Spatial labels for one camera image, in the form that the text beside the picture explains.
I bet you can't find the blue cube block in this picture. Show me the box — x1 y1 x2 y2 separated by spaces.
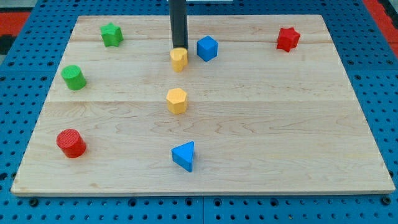
197 35 218 62

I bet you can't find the yellow heart block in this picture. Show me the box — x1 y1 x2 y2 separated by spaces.
170 47 188 72

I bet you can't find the green cylinder block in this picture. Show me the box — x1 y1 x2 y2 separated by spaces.
61 65 86 90

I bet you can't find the yellow hexagon block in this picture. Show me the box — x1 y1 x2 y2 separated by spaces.
166 88 188 114

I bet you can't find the blue triangle block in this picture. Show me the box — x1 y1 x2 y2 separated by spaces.
171 141 195 172

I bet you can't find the light wooden board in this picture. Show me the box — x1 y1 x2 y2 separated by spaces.
11 15 395 197

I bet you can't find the red cylinder block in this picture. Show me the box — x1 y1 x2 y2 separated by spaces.
56 129 86 158

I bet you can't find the red star block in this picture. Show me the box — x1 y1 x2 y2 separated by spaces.
276 27 300 52

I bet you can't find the green star block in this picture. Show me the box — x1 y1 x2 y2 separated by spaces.
100 22 124 47

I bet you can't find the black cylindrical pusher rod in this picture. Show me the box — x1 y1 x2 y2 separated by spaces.
169 0 188 49

